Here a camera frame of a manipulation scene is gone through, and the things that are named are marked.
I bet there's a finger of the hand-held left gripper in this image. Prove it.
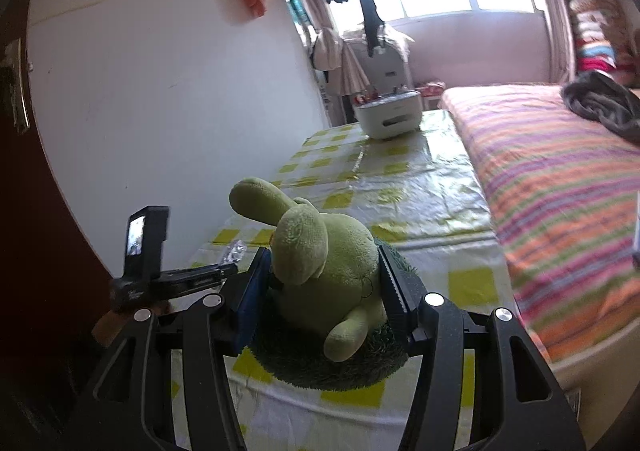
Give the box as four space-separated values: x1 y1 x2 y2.
152 262 240 300

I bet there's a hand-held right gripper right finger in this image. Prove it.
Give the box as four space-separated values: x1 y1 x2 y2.
377 245 586 451

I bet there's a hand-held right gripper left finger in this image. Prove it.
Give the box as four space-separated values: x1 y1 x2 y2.
70 246 273 451

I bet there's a clear plastic wrapper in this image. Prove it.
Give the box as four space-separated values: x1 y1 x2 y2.
220 240 247 265

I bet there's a green plush toy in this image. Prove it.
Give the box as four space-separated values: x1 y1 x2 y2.
227 176 417 390

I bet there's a yellow checked tablecloth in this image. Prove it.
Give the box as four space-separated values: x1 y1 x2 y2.
170 110 551 451

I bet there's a dark red door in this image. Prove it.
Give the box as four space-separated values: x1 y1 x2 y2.
0 0 117 451

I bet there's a white plastic basket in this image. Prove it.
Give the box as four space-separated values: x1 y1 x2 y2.
352 89 422 141

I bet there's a grey blanket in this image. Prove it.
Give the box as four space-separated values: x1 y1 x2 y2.
560 71 640 147

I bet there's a black hanging garment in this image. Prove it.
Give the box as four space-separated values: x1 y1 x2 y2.
356 0 387 57

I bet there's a pink curtain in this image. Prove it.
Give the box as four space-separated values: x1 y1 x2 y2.
542 0 577 83

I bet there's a stack of folded quilts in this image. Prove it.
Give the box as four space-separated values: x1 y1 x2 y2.
570 0 632 82

